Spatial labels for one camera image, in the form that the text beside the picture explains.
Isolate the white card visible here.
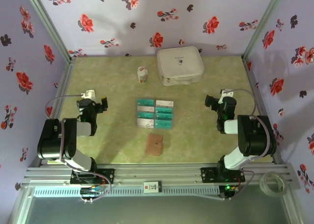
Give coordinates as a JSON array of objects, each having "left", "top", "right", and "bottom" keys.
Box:
[
  {"left": 137, "top": 118, "right": 155, "bottom": 128},
  {"left": 137, "top": 105, "right": 155, "bottom": 113},
  {"left": 156, "top": 100, "right": 174, "bottom": 108}
]

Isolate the brown leather card holder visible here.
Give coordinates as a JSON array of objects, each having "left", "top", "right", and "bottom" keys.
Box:
[{"left": 145, "top": 133, "right": 164, "bottom": 156}]

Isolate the white zipped medicine case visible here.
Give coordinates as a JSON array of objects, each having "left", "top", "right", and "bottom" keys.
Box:
[{"left": 156, "top": 46, "right": 205, "bottom": 87}]

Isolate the white pill bottle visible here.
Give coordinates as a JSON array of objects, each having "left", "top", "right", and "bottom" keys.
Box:
[{"left": 136, "top": 66, "right": 149, "bottom": 84}]

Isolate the green circuit board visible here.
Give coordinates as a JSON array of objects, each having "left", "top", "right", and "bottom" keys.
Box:
[
  {"left": 80, "top": 187, "right": 104, "bottom": 196},
  {"left": 223, "top": 184, "right": 240, "bottom": 193}
]

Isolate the clear tape roll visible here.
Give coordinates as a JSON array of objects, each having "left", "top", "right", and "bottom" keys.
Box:
[{"left": 259, "top": 171, "right": 289, "bottom": 198}]

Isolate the black white label tag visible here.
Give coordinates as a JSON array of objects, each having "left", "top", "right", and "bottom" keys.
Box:
[{"left": 143, "top": 181, "right": 162, "bottom": 194}]

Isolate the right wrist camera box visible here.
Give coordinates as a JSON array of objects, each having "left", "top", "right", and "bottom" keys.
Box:
[{"left": 219, "top": 88, "right": 234, "bottom": 104}]

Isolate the grey left arm cable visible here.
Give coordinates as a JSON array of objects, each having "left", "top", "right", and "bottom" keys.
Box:
[{"left": 45, "top": 94, "right": 112, "bottom": 204}]

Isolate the aluminium table side rail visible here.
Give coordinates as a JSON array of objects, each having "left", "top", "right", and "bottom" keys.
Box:
[
  {"left": 26, "top": 57, "right": 77, "bottom": 170},
  {"left": 242, "top": 57, "right": 282, "bottom": 165}
]

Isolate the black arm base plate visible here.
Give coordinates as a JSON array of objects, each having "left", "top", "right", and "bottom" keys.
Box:
[
  {"left": 200, "top": 167, "right": 246, "bottom": 183},
  {"left": 70, "top": 168, "right": 116, "bottom": 185}
]

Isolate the white slotted cable duct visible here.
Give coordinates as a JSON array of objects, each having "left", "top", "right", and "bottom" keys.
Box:
[{"left": 33, "top": 186, "right": 220, "bottom": 198}]

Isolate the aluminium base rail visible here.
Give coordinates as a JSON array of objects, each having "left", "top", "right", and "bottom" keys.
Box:
[{"left": 23, "top": 162, "right": 301, "bottom": 189}]

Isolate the aluminium frame post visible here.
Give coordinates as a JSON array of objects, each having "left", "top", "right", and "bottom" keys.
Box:
[
  {"left": 241, "top": 0, "right": 287, "bottom": 60},
  {"left": 22, "top": 0, "right": 77, "bottom": 64}
]

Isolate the aluminium lower frame bar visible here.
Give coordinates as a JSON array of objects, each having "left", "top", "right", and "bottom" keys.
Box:
[
  {"left": 8, "top": 186, "right": 34, "bottom": 224},
  {"left": 282, "top": 193, "right": 304, "bottom": 224}
]

